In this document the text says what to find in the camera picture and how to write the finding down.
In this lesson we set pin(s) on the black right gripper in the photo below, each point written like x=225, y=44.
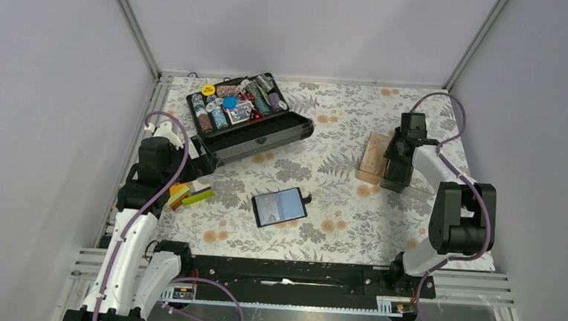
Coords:
x=391, y=155

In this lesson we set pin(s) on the brown poker chip stack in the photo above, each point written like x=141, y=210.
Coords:
x=205, y=123

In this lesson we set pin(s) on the blue playing card deck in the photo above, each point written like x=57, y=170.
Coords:
x=240, y=113

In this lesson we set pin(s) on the blue round dealer chip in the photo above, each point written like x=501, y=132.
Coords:
x=230, y=102

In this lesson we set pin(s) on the black poker chip case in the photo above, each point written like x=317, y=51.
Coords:
x=280, y=127

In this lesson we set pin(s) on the green purple toy block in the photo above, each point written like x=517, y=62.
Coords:
x=198, y=192

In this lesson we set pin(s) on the black card holder wallet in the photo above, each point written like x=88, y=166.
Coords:
x=280, y=206

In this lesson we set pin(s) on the clear transparent card box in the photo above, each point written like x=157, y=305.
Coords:
x=423, y=187

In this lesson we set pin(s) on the smoky grey transparent card box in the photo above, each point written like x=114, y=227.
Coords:
x=394, y=186

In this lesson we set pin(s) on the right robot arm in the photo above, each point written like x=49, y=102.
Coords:
x=461, y=225

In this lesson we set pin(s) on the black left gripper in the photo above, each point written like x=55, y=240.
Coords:
x=202, y=165

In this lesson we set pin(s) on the blue poker chip stack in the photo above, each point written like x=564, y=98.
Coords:
x=219, y=119

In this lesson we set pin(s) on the red triangular dealer button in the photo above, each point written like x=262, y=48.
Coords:
x=255, y=116

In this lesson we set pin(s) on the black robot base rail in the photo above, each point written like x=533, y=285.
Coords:
x=353, y=280

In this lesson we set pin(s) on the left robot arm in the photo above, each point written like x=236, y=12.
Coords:
x=166, y=158

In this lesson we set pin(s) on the yellow round chip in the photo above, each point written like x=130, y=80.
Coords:
x=208, y=90

